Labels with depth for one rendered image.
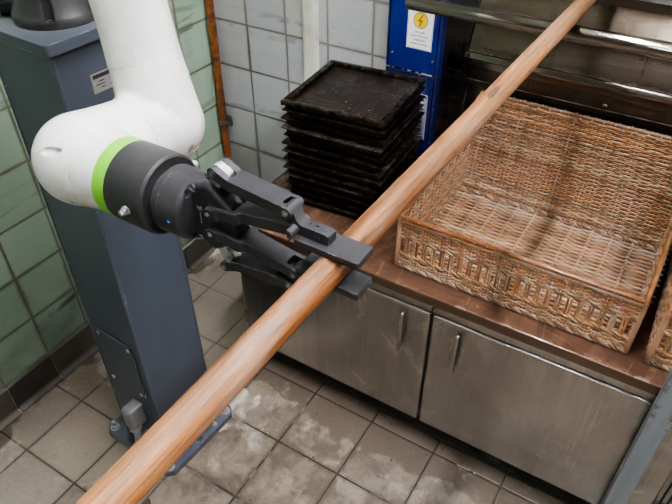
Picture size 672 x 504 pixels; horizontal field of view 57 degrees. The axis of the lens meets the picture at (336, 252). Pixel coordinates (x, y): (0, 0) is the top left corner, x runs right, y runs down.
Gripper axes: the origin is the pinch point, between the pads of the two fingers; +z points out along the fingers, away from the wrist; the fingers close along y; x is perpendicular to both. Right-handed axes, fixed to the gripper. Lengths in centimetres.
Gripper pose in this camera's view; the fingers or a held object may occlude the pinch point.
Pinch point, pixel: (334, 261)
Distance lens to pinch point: 59.5
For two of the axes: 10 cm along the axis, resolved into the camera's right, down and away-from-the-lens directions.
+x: -5.2, 5.4, -6.6
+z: 8.5, 3.4, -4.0
